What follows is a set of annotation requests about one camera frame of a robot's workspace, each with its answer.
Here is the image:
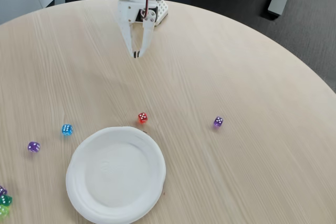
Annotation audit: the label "blue translucent dice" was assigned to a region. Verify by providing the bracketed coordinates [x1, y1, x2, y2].
[61, 124, 74, 136]

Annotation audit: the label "white paper plate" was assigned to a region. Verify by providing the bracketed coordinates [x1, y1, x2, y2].
[65, 126, 167, 224]

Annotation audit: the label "dark green translucent dice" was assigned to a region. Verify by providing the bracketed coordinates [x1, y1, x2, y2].
[0, 194, 13, 206]

